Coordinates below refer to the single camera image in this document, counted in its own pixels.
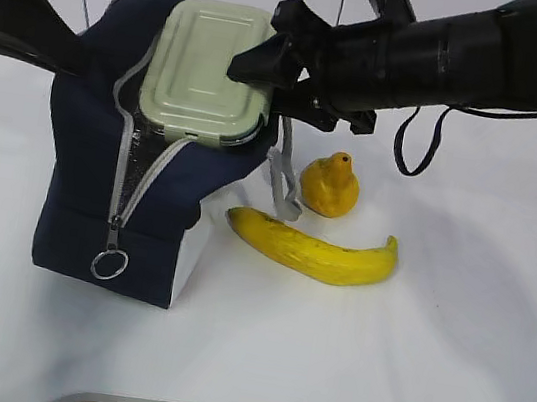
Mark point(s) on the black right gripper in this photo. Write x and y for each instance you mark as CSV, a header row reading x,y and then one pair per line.
x,y
346,66

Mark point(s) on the green lid lunch box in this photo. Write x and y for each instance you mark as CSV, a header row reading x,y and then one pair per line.
x,y
187,93

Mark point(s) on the navy blue lunch bag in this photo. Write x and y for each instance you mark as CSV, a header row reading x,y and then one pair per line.
x,y
123,209

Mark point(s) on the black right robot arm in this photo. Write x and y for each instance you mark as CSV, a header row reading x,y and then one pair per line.
x,y
481,60

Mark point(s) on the yellow pear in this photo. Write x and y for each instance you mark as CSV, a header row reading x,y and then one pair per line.
x,y
329,185

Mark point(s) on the yellow banana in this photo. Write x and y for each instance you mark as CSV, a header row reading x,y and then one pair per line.
x,y
310,256

